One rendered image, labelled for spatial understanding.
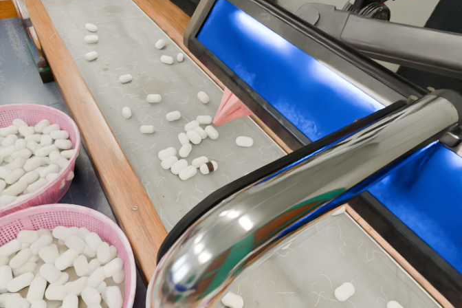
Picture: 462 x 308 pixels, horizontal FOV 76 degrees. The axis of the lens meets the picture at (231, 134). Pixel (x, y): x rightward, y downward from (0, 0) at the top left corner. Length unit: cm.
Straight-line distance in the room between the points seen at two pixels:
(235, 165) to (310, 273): 24
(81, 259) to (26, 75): 64
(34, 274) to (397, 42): 65
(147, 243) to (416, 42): 50
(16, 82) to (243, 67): 82
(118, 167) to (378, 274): 47
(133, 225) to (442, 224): 41
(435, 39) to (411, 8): 195
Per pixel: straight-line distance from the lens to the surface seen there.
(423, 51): 54
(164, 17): 110
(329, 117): 21
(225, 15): 29
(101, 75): 85
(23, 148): 70
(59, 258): 53
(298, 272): 52
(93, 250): 52
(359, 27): 55
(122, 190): 54
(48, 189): 59
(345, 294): 51
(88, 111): 70
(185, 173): 56
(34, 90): 96
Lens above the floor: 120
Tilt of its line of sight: 44 degrees down
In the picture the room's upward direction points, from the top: 9 degrees clockwise
